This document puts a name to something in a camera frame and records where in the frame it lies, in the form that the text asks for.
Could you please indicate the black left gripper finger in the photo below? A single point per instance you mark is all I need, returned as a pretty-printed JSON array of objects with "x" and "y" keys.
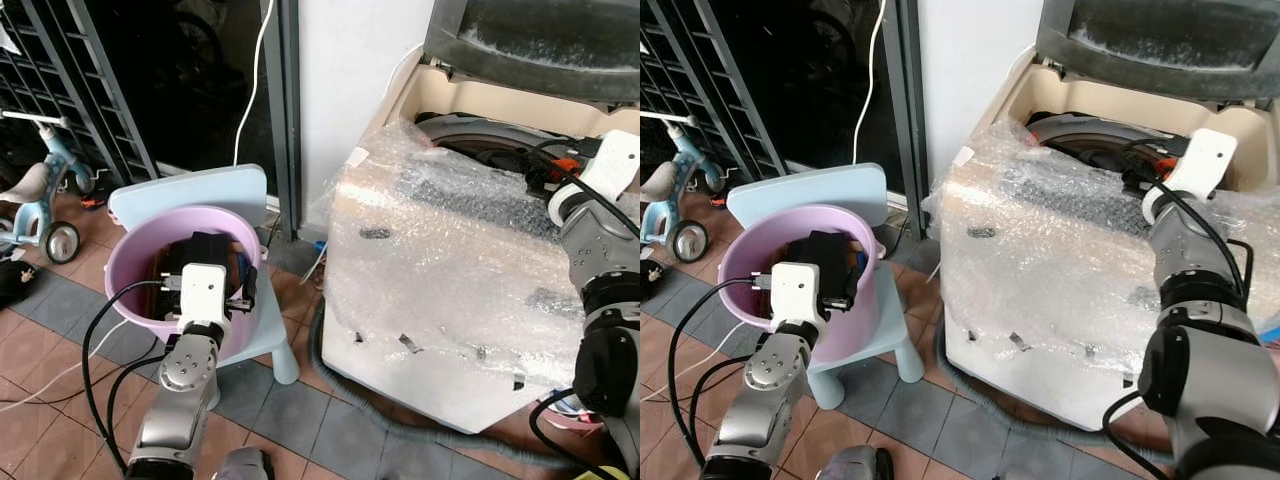
[
  {"x": 224, "y": 250},
  {"x": 816, "y": 250},
  {"x": 201, "y": 250},
  {"x": 840, "y": 250}
]

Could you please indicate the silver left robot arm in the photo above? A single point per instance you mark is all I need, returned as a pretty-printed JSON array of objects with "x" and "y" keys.
[
  {"x": 185, "y": 390},
  {"x": 770, "y": 390}
]

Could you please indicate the cream top-load washing machine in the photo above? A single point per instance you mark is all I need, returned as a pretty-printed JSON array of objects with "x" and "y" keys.
[
  {"x": 1040, "y": 390},
  {"x": 430, "y": 395}
]

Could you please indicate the light blue plastic stool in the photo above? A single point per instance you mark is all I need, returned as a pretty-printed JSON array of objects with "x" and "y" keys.
[
  {"x": 180, "y": 190},
  {"x": 800, "y": 185}
]

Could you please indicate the purple plastic bucket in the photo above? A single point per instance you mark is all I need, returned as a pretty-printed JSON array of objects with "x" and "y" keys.
[
  {"x": 745, "y": 295},
  {"x": 135, "y": 300}
]

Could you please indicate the light blue kids tricycle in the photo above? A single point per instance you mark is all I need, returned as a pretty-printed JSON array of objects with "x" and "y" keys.
[
  {"x": 45, "y": 205},
  {"x": 670, "y": 205}
]

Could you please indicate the grey washer lid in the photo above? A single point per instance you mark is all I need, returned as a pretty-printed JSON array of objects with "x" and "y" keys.
[
  {"x": 540, "y": 40},
  {"x": 1150, "y": 40}
]

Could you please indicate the clear bubble wrap sheet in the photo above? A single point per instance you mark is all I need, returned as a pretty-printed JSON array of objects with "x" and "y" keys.
[
  {"x": 1050, "y": 270},
  {"x": 450, "y": 270}
]

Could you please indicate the dark metal rack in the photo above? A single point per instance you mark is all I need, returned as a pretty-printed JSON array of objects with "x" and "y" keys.
[
  {"x": 700, "y": 90},
  {"x": 70, "y": 90}
]

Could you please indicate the black object on floor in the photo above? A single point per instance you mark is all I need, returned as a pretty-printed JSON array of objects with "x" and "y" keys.
[{"x": 15, "y": 285}]

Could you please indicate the blue plastic basin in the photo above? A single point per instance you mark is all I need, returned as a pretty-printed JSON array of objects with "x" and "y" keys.
[{"x": 1272, "y": 330}]

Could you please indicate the pink plastic stool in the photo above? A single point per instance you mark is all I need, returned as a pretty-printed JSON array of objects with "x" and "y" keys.
[{"x": 570, "y": 415}]

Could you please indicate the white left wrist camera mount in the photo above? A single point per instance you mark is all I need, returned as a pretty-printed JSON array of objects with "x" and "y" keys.
[
  {"x": 203, "y": 295},
  {"x": 795, "y": 292}
]

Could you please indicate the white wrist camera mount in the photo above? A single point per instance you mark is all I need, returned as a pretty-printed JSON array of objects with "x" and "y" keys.
[
  {"x": 612, "y": 165},
  {"x": 795, "y": 292},
  {"x": 1205, "y": 162},
  {"x": 203, "y": 295}
]

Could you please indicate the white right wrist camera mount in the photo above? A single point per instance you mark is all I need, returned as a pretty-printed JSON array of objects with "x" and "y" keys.
[
  {"x": 612, "y": 165},
  {"x": 1205, "y": 162}
]

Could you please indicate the dark grey door frame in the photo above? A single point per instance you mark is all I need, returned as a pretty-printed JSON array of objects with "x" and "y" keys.
[
  {"x": 285, "y": 120},
  {"x": 902, "y": 120}
]

